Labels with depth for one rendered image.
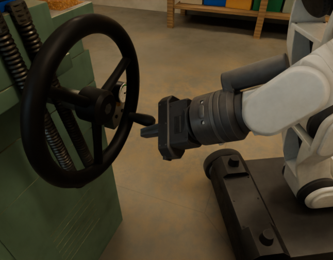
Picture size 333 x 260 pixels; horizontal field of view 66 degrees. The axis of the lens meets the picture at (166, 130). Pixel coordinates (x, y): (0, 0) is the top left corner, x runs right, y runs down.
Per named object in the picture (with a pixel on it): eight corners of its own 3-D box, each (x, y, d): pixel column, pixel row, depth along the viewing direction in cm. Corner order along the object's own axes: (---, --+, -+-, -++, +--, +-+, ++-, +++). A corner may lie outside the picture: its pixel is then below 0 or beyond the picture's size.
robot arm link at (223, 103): (240, 131, 49) (307, 119, 42) (220, 149, 40) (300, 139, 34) (225, 72, 47) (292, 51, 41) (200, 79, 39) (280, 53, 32)
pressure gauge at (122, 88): (121, 112, 76) (118, 88, 71) (110, 110, 78) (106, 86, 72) (131, 101, 81) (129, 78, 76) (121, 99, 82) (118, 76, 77)
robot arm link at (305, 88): (271, 128, 43) (359, 79, 35) (258, 145, 36) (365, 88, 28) (248, 96, 43) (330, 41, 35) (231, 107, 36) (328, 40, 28)
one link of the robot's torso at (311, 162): (310, 167, 111) (328, 69, 80) (340, 208, 95) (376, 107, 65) (275, 176, 112) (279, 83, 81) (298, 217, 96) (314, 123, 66)
